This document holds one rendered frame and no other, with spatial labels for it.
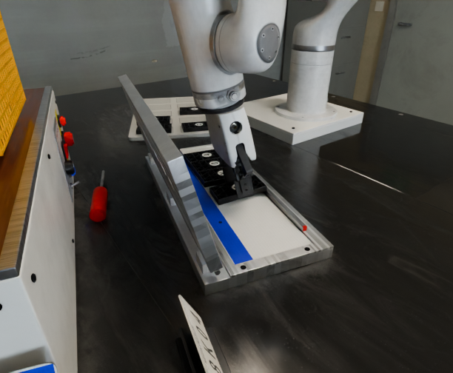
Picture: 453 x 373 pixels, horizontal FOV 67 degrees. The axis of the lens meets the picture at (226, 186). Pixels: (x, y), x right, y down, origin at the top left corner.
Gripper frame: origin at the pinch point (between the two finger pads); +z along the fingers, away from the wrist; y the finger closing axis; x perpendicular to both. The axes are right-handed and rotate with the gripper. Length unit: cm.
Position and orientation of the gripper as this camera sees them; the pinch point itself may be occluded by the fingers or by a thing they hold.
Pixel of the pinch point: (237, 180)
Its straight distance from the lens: 63.6
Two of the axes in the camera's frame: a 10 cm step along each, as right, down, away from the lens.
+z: 1.9, 8.1, 5.5
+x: -9.1, 3.6, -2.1
